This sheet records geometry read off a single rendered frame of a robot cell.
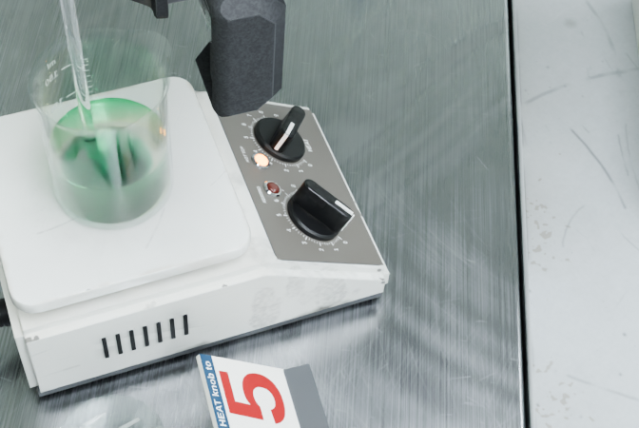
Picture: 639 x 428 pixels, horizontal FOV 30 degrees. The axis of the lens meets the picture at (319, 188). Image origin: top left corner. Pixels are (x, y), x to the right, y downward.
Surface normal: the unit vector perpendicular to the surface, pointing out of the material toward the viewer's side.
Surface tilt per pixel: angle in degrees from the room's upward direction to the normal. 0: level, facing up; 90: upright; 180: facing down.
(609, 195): 0
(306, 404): 0
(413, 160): 0
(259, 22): 91
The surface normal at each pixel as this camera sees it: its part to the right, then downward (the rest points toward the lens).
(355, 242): 0.51, -0.64
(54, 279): 0.05, -0.59
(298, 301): 0.35, 0.76
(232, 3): 0.26, 0.13
